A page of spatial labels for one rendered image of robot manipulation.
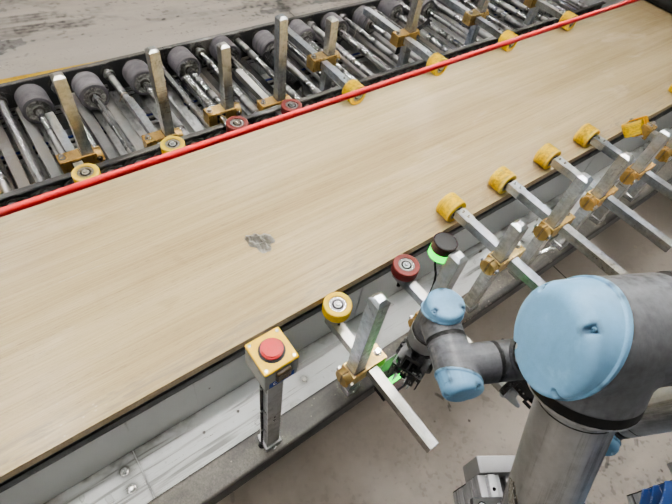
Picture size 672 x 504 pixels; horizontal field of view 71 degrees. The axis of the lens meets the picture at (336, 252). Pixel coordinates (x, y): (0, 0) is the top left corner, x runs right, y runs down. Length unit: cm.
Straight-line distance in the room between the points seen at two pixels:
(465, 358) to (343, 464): 126
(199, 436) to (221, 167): 81
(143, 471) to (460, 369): 90
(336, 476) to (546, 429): 151
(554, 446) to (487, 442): 165
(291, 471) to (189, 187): 115
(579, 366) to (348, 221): 107
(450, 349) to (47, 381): 88
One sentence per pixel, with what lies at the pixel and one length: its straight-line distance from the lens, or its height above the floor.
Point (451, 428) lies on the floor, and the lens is 221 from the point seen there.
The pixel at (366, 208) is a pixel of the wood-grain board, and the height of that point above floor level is 90.
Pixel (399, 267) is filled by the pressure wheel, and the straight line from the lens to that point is 137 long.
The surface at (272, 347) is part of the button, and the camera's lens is 84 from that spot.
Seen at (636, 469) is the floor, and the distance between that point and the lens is 254.
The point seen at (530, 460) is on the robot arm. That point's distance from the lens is 64.
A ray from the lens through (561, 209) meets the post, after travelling 155.
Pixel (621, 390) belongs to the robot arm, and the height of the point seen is 159.
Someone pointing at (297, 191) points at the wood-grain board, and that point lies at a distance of 153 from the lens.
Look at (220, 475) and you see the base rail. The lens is 132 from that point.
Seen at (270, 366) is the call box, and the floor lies 122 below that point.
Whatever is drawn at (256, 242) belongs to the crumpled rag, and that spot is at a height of 91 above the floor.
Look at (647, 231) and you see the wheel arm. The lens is 181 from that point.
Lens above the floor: 198
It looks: 52 degrees down
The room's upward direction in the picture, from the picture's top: 11 degrees clockwise
